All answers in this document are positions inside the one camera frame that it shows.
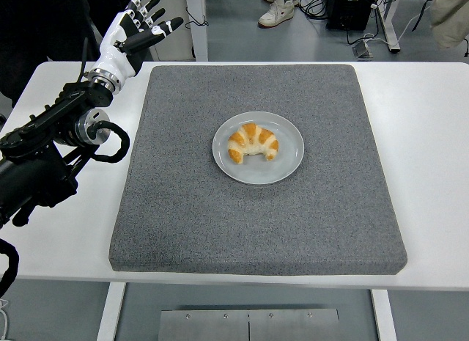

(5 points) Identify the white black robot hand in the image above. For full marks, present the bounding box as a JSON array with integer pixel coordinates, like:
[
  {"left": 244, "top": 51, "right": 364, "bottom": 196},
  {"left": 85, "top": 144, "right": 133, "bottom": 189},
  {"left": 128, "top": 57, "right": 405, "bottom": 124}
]
[{"left": 87, "top": 0, "right": 184, "bottom": 80}]

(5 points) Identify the golden croissant bread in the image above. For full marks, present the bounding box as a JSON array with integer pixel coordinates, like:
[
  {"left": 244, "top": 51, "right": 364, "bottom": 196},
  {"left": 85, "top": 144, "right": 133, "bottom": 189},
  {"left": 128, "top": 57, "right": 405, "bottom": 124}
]
[{"left": 227, "top": 122, "right": 280, "bottom": 165}]

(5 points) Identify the round grey plate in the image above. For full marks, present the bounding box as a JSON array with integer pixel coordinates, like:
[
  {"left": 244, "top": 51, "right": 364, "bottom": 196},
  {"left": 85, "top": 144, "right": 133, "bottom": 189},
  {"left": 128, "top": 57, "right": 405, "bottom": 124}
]
[{"left": 211, "top": 111, "right": 305, "bottom": 186}]

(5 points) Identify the grey metal plate with screws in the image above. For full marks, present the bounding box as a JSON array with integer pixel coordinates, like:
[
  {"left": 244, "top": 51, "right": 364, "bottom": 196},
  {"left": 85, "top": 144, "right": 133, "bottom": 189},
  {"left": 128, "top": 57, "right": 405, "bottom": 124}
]
[{"left": 158, "top": 308, "right": 341, "bottom": 341}]

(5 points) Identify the white cabinet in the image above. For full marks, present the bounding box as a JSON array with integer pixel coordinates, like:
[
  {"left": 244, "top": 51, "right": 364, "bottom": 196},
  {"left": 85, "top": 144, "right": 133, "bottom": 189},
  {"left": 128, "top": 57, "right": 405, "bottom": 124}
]
[{"left": 144, "top": 0, "right": 194, "bottom": 62}]

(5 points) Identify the person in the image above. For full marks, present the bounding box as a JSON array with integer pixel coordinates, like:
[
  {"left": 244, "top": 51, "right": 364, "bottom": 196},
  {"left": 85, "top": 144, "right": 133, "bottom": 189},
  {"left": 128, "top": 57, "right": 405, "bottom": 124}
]
[{"left": 0, "top": 0, "right": 146, "bottom": 109}]

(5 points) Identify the grey speckled mat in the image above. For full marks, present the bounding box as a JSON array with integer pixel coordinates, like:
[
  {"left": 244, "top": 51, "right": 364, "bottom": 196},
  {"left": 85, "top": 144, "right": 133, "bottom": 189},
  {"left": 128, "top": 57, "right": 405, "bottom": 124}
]
[{"left": 108, "top": 64, "right": 408, "bottom": 276}]

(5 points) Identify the black computer case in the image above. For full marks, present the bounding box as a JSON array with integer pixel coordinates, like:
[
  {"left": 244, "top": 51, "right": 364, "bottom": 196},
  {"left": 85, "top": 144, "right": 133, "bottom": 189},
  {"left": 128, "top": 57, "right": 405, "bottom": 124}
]
[{"left": 325, "top": 0, "right": 378, "bottom": 31}]

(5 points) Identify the small grey floor box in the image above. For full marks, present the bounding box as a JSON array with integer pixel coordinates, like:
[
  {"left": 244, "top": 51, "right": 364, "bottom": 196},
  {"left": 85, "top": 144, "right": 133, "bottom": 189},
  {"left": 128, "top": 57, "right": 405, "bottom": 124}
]
[{"left": 351, "top": 40, "right": 374, "bottom": 59}]

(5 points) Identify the white table leg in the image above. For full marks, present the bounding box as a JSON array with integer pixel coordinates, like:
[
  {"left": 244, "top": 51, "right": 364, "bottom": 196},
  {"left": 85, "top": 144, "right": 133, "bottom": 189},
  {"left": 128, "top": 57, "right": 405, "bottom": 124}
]
[
  {"left": 95, "top": 282, "right": 128, "bottom": 341},
  {"left": 370, "top": 288, "right": 399, "bottom": 341}
]

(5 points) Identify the white desk leg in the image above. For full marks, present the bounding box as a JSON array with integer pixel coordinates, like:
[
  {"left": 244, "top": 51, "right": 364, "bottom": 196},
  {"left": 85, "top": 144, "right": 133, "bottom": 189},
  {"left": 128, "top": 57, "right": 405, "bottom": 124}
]
[{"left": 377, "top": 0, "right": 401, "bottom": 54}]

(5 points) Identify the beige fabric bag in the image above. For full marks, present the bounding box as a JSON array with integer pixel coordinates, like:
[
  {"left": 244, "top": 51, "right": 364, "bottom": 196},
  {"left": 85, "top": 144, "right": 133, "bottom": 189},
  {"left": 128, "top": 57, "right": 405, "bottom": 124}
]
[{"left": 428, "top": 0, "right": 469, "bottom": 49}]

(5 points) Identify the thin black cable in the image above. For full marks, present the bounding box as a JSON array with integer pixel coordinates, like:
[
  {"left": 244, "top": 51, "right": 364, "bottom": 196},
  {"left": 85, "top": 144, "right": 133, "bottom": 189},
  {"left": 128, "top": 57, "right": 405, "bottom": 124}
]
[{"left": 184, "top": 7, "right": 209, "bottom": 29}]

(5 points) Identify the white upright post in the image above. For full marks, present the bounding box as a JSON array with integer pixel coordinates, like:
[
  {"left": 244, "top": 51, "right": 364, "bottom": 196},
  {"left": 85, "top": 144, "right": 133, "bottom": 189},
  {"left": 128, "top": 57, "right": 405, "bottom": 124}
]
[{"left": 182, "top": 0, "right": 209, "bottom": 62}]

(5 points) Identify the black cable bundle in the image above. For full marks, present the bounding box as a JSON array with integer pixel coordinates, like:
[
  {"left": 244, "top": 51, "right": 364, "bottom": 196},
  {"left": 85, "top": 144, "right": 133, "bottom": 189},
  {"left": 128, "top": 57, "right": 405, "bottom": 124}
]
[{"left": 297, "top": 0, "right": 330, "bottom": 20}]

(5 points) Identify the white floor cable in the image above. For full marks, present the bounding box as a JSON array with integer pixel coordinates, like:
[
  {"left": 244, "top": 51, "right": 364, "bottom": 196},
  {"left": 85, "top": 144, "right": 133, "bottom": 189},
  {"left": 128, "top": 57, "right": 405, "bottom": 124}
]
[{"left": 361, "top": 14, "right": 418, "bottom": 48}]

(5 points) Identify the thin white cord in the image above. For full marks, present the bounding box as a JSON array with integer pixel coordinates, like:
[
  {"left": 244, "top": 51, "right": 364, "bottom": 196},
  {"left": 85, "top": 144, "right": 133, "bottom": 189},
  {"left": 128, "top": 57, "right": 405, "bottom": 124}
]
[{"left": 0, "top": 298, "right": 10, "bottom": 341}]

